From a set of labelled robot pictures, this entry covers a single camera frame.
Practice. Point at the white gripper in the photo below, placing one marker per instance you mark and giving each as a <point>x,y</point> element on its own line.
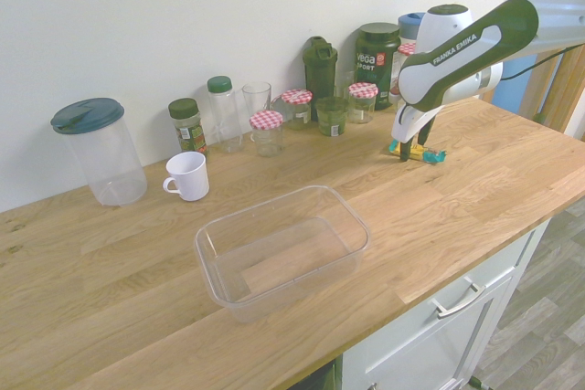
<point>409,123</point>

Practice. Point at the teal yellow protein bar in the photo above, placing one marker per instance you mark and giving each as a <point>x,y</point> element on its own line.
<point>432,155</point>

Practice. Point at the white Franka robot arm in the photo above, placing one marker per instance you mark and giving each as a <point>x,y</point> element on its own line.
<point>457,61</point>

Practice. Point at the large dark Vega protein tub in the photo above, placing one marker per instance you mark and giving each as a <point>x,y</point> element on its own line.
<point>375,66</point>

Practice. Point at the clear plastic rectangular container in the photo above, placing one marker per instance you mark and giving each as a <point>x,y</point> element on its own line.
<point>283,253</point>

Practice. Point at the glass jar red checkered lid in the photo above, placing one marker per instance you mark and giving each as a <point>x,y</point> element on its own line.
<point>363,102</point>
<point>266,132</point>
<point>407,48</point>
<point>297,109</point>

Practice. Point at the jar with green contents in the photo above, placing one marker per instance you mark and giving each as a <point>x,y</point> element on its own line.
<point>331,118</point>

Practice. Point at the clear glass tumbler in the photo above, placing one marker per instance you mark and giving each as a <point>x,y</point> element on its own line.
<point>346,84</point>

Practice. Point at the translucent canister with blue lid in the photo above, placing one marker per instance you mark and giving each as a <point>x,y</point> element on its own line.
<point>410,24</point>

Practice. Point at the black shaker bottle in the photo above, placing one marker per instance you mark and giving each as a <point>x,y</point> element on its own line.
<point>320,70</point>

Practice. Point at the tall clear glass mug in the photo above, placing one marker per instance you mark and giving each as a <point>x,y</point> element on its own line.
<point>257,98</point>

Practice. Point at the clear bottle with green lid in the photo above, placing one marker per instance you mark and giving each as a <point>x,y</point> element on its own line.
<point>224,111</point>

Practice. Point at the white kitchen cabinet with drawer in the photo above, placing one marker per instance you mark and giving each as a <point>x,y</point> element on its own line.
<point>411,353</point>

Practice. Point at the spice jar with dark lid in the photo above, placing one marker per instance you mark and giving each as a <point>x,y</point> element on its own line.
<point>189,129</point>

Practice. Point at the white plastic mug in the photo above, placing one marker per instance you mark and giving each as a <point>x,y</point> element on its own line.
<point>189,177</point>

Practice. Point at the clear pitcher with teal lid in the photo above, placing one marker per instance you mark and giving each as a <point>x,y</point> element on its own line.
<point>105,152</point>

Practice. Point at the wooden door frame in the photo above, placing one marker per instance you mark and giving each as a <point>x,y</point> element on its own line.
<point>566,88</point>

